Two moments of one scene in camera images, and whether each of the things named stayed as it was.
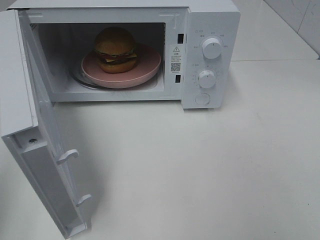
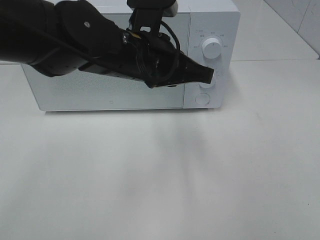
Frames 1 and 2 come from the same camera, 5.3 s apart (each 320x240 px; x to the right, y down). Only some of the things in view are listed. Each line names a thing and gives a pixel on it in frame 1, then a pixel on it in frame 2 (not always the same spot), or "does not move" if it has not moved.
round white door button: x=202 y=99 does not move
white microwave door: x=29 y=124 to x=84 y=90
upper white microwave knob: x=211 y=48 does not move
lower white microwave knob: x=206 y=79 does not move
